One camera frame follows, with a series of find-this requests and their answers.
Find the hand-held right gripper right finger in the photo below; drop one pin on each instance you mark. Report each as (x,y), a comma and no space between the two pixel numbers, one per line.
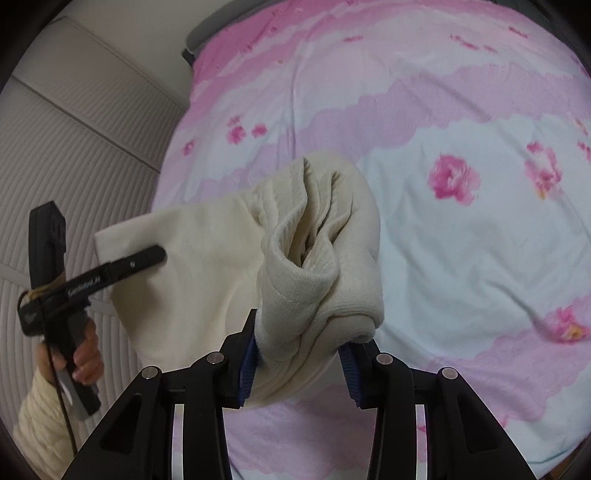
(349,374)

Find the person's left hand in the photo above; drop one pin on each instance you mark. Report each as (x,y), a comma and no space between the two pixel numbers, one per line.
(87,355)

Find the grey cushion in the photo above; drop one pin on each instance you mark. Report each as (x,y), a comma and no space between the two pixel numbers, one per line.
(201,41)

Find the pink floral bed sheet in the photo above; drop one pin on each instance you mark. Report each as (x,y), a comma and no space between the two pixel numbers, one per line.
(461,254)

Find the person's left forearm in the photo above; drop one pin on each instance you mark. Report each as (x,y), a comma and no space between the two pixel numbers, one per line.
(39,424)

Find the cream knit pants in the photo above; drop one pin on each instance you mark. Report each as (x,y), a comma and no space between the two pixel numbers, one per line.
(207,277)

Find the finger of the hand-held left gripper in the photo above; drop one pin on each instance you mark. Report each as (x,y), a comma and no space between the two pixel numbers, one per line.
(138,261)

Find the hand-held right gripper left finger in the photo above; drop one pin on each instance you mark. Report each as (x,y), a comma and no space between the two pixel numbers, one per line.
(247,369)

